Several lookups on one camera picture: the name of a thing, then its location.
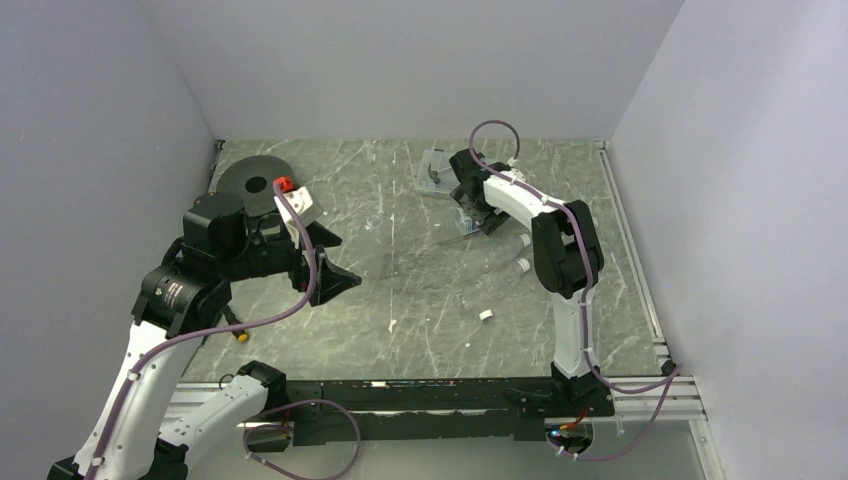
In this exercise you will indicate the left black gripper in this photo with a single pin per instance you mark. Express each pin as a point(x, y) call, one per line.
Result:
point(330, 279)

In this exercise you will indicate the labelled water bottle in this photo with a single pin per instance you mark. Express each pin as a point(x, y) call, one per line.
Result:
point(464, 224)

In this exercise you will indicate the clear bottle white cap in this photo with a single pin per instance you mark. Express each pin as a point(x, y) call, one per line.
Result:
point(491, 256)

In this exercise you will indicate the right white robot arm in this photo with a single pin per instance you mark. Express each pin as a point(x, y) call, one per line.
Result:
point(566, 253)

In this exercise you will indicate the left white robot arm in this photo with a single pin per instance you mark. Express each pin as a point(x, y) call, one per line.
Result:
point(180, 304)

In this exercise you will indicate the black spool disc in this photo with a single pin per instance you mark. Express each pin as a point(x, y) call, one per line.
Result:
point(251, 180)

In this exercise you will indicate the yellow tipped screwdriver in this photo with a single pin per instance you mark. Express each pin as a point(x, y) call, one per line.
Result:
point(239, 332)

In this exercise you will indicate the small hammer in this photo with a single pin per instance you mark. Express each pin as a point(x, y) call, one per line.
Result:
point(434, 174)

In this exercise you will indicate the clear plastic tray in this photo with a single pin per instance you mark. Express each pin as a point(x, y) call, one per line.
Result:
point(439, 159)

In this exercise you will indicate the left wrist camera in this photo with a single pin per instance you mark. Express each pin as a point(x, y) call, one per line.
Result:
point(289, 198)

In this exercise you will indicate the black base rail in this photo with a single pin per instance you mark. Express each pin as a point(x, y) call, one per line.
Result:
point(521, 408)

